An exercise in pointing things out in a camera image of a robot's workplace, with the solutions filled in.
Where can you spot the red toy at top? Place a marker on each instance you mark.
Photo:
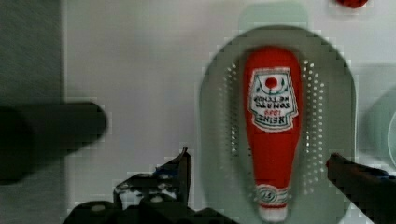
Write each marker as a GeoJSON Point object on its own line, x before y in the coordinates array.
{"type": "Point", "coordinates": [352, 3]}

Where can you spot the red plush ketchup bottle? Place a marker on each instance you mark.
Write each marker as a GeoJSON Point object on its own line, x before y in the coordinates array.
{"type": "Point", "coordinates": [273, 104]}

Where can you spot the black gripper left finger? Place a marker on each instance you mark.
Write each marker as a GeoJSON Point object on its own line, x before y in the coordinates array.
{"type": "Point", "coordinates": [160, 197]}

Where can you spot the pale green strainer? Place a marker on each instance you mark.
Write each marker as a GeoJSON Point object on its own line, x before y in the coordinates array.
{"type": "Point", "coordinates": [328, 125]}

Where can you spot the dark cylindrical post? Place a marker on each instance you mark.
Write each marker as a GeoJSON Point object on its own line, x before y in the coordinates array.
{"type": "Point", "coordinates": [34, 136]}

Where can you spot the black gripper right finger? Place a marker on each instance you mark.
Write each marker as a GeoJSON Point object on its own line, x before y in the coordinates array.
{"type": "Point", "coordinates": [372, 190]}

